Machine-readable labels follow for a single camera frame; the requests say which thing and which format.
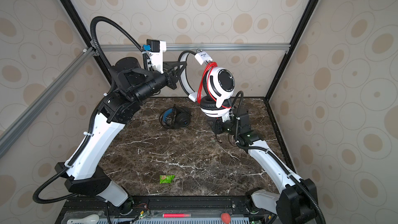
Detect red headphone cable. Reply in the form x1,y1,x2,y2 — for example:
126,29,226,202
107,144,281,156
196,61,232,144

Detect black blue headphones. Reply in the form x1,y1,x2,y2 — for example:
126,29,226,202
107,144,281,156
159,105,192,129

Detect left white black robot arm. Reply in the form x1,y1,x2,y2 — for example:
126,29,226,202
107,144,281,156
32,16,187,207

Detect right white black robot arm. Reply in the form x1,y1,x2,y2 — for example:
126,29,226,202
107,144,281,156
207,109,326,224

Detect green snack packet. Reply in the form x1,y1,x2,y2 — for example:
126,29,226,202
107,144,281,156
160,175,175,184

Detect red round object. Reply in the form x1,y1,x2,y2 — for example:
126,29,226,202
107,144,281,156
220,213,231,224

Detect pink marker pen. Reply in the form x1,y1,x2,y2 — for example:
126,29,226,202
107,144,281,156
163,213,191,218

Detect white plastic object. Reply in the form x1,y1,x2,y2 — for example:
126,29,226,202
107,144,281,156
67,214,100,224

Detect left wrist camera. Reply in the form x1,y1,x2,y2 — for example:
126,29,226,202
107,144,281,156
143,39,167,74

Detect back aluminium rail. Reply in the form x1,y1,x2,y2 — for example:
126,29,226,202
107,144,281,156
101,43,290,52

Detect aluminium rail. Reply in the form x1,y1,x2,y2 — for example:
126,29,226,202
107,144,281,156
101,43,290,52
1,47,94,157

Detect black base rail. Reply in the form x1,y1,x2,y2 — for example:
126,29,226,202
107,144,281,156
56,196,281,224

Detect left aluminium rail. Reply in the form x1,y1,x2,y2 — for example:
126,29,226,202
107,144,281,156
1,47,94,157

